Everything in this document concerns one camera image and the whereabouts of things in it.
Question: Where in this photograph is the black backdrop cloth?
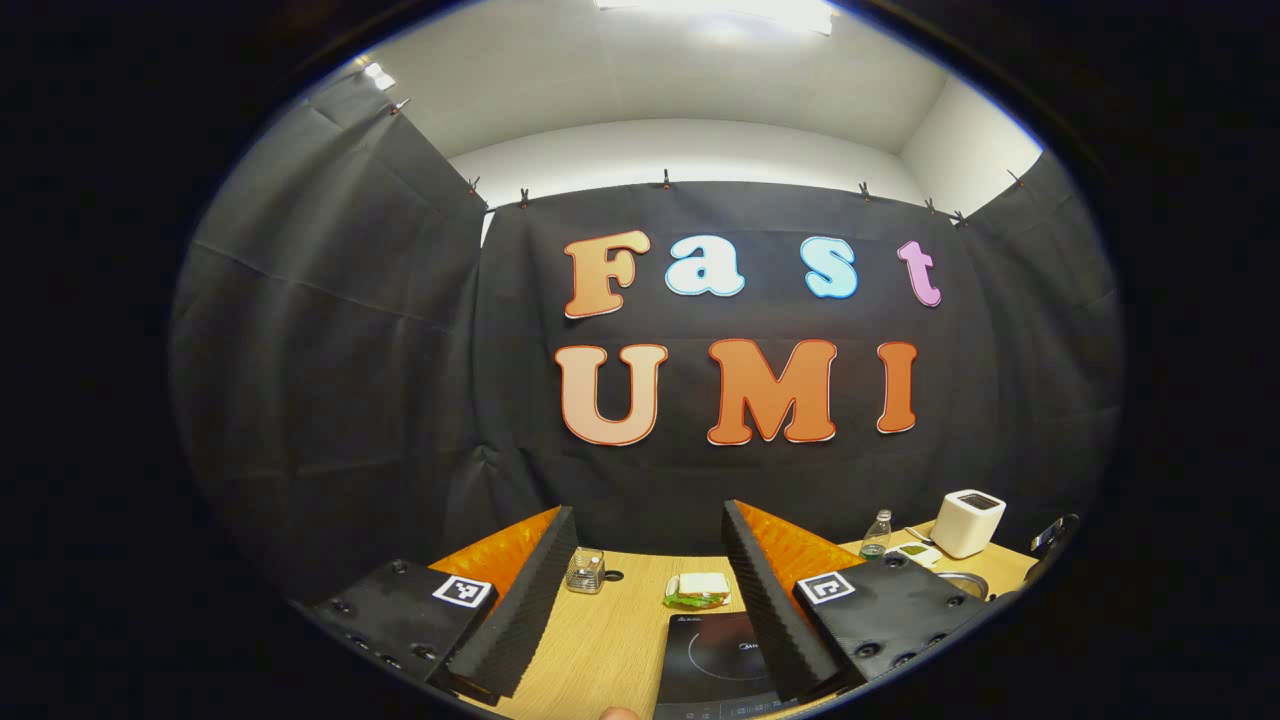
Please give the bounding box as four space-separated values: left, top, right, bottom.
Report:
170 70 1126 611

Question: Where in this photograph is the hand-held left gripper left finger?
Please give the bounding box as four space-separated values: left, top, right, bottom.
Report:
305 505 581 706

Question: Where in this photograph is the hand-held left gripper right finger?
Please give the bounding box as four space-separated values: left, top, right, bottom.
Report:
720 498 991 703

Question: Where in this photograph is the sandwich on plate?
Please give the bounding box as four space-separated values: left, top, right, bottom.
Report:
662 571 733 611

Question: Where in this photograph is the small glass holder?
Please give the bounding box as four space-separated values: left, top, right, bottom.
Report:
565 546 607 596

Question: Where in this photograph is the white toaster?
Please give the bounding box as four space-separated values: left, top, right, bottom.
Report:
929 489 1008 560

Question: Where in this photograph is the black induction cooktop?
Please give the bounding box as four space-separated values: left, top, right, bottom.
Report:
652 610 801 720

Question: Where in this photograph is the large ceiling light panel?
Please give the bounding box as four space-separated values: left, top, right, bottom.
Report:
595 0 836 36

